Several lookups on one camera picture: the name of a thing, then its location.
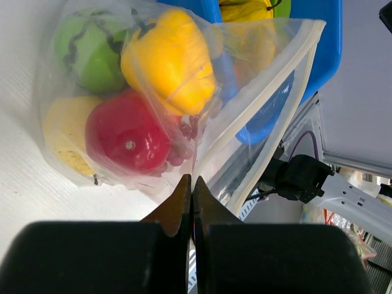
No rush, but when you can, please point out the yellow starfruit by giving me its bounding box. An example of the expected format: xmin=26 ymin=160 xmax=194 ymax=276
xmin=219 ymin=1 xmax=281 ymax=23

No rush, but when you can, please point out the red grape bunch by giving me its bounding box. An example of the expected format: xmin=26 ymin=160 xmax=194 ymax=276
xmin=150 ymin=115 xmax=201 ymax=178

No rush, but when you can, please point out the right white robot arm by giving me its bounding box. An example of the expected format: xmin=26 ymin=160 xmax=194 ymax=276
xmin=290 ymin=1 xmax=391 ymax=244

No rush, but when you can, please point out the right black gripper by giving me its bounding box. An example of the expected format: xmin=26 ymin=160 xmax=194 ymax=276
xmin=379 ymin=1 xmax=392 ymax=32

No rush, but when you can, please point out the yellow bell pepper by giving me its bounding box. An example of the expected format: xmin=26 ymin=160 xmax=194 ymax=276
xmin=121 ymin=8 xmax=216 ymax=116

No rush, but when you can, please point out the clear zip top bag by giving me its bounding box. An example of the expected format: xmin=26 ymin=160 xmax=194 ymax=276
xmin=36 ymin=1 xmax=326 ymax=214

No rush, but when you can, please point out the green apple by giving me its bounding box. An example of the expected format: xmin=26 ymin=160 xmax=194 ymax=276
xmin=274 ymin=0 xmax=292 ymax=18

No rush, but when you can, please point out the red apple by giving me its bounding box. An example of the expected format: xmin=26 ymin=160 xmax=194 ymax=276
xmin=85 ymin=89 xmax=171 ymax=175

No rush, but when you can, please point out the green watermelon toy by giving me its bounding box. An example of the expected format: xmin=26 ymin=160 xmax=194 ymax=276
xmin=55 ymin=8 xmax=128 ymax=94

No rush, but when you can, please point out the pale yellow pear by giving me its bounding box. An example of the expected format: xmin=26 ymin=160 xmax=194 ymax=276
xmin=43 ymin=95 xmax=104 ymax=185

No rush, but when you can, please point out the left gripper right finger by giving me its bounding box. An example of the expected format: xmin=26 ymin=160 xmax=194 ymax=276
xmin=192 ymin=178 xmax=372 ymax=293

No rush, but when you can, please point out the blue plastic bin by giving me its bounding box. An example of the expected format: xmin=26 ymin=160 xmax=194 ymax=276
xmin=161 ymin=0 xmax=342 ymax=145

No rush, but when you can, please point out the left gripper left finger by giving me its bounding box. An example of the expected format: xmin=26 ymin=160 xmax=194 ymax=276
xmin=1 ymin=175 xmax=191 ymax=293

